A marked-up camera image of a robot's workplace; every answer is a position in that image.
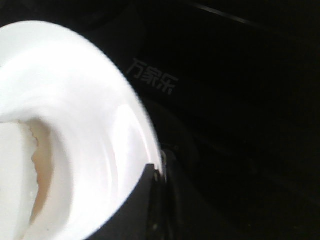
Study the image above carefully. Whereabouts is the fried egg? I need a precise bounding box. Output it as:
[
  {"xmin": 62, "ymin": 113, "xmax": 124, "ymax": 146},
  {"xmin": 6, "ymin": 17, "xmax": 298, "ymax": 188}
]
[{"xmin": 0, "ymin": 120, "xmax": 53, "ymax": 240}]

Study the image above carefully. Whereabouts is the white plate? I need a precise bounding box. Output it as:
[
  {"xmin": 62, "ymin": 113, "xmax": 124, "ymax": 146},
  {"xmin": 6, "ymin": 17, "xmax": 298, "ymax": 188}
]
[{"xmin": 0, "ymin": 21, "xmax": 163, "ymax": 240}]

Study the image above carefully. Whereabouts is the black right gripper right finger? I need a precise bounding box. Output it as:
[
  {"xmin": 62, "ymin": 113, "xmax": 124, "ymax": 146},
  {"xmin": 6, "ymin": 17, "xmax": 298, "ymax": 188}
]
[{"xmin": 161, "ymin": 149, "xmax": 198, "ymax": 240}]

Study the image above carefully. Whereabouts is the black glass gas cooktop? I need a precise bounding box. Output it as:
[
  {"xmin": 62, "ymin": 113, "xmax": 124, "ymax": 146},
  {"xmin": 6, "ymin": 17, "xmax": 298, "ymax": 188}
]
[{"xmin": 0, "ymin": 0, "xmax": 320, "ymax": 240}]

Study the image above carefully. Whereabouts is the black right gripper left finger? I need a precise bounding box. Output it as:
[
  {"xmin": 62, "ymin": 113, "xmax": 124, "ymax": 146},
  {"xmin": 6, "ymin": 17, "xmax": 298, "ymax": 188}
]
[{"xmin": 89, "ymin": 164, "xmax": 155, "ymax": 240}]

